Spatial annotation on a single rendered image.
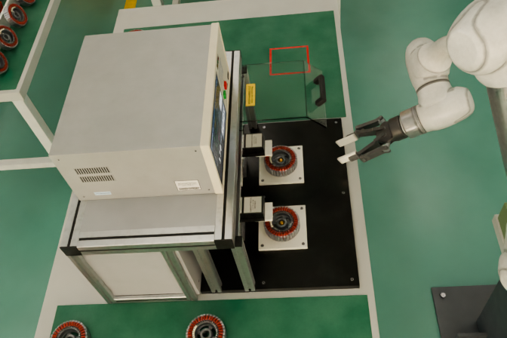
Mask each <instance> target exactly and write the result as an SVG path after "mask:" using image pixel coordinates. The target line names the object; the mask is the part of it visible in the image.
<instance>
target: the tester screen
mask: <svg viewBox="0 0 507 338"><path fill-rule="evenodd" d="M220 92H221V91H220V86H219V82H218V79H217V81H216V91H215V101H214V119H213V130H212V140H211V151H212V153H213V157H214V161H215V164H216V166H217V170H218V174H219V176H220V171H221V162H219V155H220V144H221V147H223V153H224V140H225V134H224V140H223V135H222V132H221V122H222V111H223V98H222V108H221V119H220V123H219V121H218V116H219V105H220ZM220 181H221V183H222V180H221V178H220Z"/></svg>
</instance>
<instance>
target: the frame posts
mask: <svg viewBox="0 0 507 338"><path fill-rule="evenodd" d="M247 123H248V127H249V129H252V128H254V129H257V121H248V122H247ZM231 250H232V254H233V257H234V259H235V263H236V266H237V268H238V272H239V275H240V277H241V281H242V284H243V286H244V290H245V291H249V289H251V291H255V286H254V285H255V280H254V275H253V272H252V269H251V266H250V262H249V259H248V256H247V251H246V248H245V246H244V241H243V238H242V236H235V248H234V249H231ZM193 252H194V254H195V257H196V259H197V261H198V264H199V265H200V267H201V270H202V272H203V274H204V276H205V278H206V280H207V283H208V285H209V287H210V290H211V292H212V293H215V291H216V290H217V291H218V292H222V288H221V286H222V282H221V280H220V277H219V274H218V272H217V269H216V266H215V265H214V262H213V259H212V257H211V255H210V252H209V250H194V251H193Z"/></svg>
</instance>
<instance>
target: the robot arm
mask: <svg viewBox="0 0 507 338"><path fill-rule="evenodd" d="M452 61H453V63H454V64H455V65H456V66H457V67H458V68H459V69H461V70H462V71H463V72H466V73H468V74H471V75H474V76H475V77H476V79H477V80H479V82H480V83H482V84H483V85H484V86H486V89H487V94H488V98H489V101H490V108H491V111H492V115H493V120H494V124H495V128H496V134H497V137H498V141H499V147H500V151H501V154H502V160H503V164H504V168H505V173H506V177H507V0H474V1H473V2H472V3H470V4H469V5H468V6H467V7H466V8H465V9H464V10H463V11H462V12H461V13H460V14H459V15H458V17H457V18H456V19H455V20H454V22H453V24H452V26H451V27H450V29H449V31H448V34H447V35H446V36H444V37H441V38H440V39H438V40H437V41H435V42H433V41H432V40H431V39H429V38H416V39H414V40H413V41H412V42H411V43H410V44H409V45H408V46H407V49H406V52H405V63H406V67H407V71H408V75H409V77H410V80H411V83H412V85H413V87H414V89H415V91H416V94H417V97H418V105H416V106H413V107H411V108H409V109H406V110H404V111H402V112H400V115H397V116H395V117H394V118H390V119H389V120H388V121H386V120H385V119H384V118H383V117H382V116H379V117H378V118H376V119H374V120H371V121H368V122H365V123H363V124H359V125H357V126H355V131H354V133H351V134H348V135H347V136H346V137H344V138H342V139H341V140H337V141H336V144H337V145H338V146H339V147H341V146H344V145H346V144H349V143H352V142H354V141H356V140H358V138H359V137H368V136H374V135H376V138H375V139H374V140H373V142H371V143H370V144H368V145H367V146H365V147H364V148H363V149H361V150H360V151H359V152H357V151H354V152H350V153H349V154H346V155H343V156H341V157H339V158H337V160H338V161H339V162H340V163H341V164H343V163H346V162H347V161H355V160H357V159H360V160H361V161H362V162H364V163H365V162H366V161H369V160H371V159H373V158H375V157H377V156H379V155H382V154H384V153H390V152H391V149H390V144H392V143H393V142H395V141H400V140H403V139H406V138H408V137H409V138H414V137H418V136H419V135H422V134H426V133H427V132H430V131H439V130H441V129H444V128H448V127H449V126H452V125H454V124H456V123H458V122H460V121H462V120H463V119H465V118H467V117H469V116H470V115H471V114H472V113H473V112H474V110H475V103H474V100H473V97H472V95H471V93H470V91H469V89H468V88H464V87H454V88H452V86H451V84H450V81H449V78H448V75H449V74H450V65H451V63H452ZM377 126H379V127H377ZM359 139H360V138H359ZM378 141H379V143H378ZM384 144H385V145H384ZM503 250H504V252H503V253H502V254H501V255H500V257H499V264H498V274H499V279H500V281H501V283H502V285H503V287H504V288H505V289H506V290H507V223H506V232H505V242H504V246H503Z"/></svg>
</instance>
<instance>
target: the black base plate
mask: <svg viewBox="0 0 507 338"><path fill-rule="evenodd" d="M326 122H327V127H326V128H324V127H322V126H320V125H319V124H317V123H315V122H314V121H312V120H306V121H285V122H273V123H262V124H257V129H254V128H252V129H249V127H248V124H245V125H244V133H245V134H252V133H264V136H265V140H272V147H274V146H276V147H277V146H303V173H304V183H291V184H278V185H264V186H260V185H259V174H260V157H256V156H254V157H246V158H247V176H246V177H243V187H242V197H243V196H253V195H263V197H264V199H265V203H267V202H272V206H273V207H277V206H295V205H305V206H306V232H307V247H308V248H307V249H294V250H259V222H245V234H244V246H245V248H246V251H247V256H248V259H249V262H250V266H251V269H252V272H253V276H254V280H255V285H254V286H255V291H251V289H249V291H245V290H244V286H243V284H242V281H241V277H240V275H239V272H238V268H237V266H236V263H235V259H234V257H233V254H232V250H231V249H213V250H209V252H210V255H211V257H212V259H213V262H214V265H215V266H216V269H217V272H218V274H219V277H220V280H221V282H222V286H221V288H222V292H218V291H217V290H216V291H215V293H249V292H270V291H292V290H333V289H354V288H360V283H359V276H358V263H357V256H356V249H355V236H354V229H353V222H352V209H351V202H350V194H349V181H348V174H347V167H346V163H343V164H341V163H340V162H339V161H338V160H337V158H339V157H341V156H343V155H345V147H344V146H341V147H339V146H338V145H337V144H336V141H337V140H341V139H342V138H343V127H342V120H341V118H329V119H326ZM207 293H212V292H211V290H210V287H209V285H208V283H207V280H206V278H205V276H204V274H203V272H202V273H201V294H207Z"/></svg>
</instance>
